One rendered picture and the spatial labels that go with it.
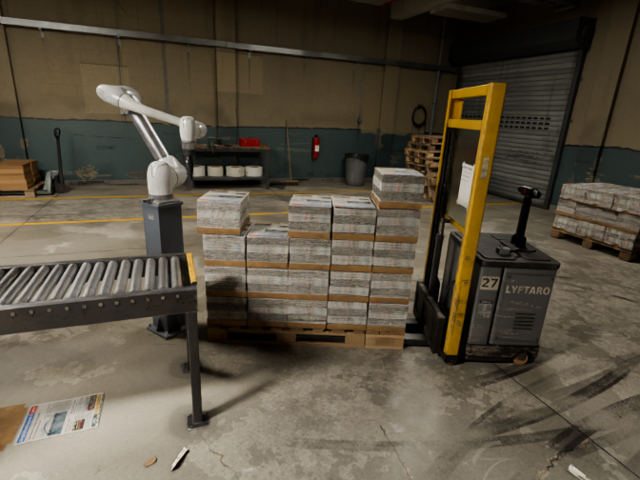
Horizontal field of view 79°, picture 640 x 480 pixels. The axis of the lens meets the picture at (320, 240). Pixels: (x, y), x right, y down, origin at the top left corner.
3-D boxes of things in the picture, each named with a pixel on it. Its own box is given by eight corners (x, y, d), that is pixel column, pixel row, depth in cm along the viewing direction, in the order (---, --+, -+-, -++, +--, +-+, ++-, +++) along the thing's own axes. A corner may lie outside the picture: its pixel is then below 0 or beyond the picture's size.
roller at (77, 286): (92, 270, 217) (91, 261, 215) (76, 308, 175) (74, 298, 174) (82, 270, 215) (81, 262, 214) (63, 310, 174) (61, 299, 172)
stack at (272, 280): (219, 316, 323) (215, 219, 298) (359, 322, 326) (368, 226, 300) (207, 342, 286) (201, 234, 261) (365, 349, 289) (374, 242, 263)
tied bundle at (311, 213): (291, 223, 299) (291, 193, 292) (330, 225, 299) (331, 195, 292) (287, 237, 263) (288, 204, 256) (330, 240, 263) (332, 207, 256)
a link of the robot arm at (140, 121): (164, 192, 282) (178, 187, 302) (182, 182, 278) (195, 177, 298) (103, 92, 265) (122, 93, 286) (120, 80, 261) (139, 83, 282)
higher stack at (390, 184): (358, 322, 326) (372, 166, 286) (394, 323, 326) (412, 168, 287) (363, 348, 289) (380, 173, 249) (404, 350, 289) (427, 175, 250)
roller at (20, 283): (37, 273, 208) (35, 265, 206) (6, 315, 166) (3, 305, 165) (26, 274, 206) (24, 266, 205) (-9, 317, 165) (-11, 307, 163)
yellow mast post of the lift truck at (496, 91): (441, 347, 278) (486, 83, 224) (453, 348, 278) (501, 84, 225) (445, 354, 270) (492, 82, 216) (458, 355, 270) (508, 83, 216)
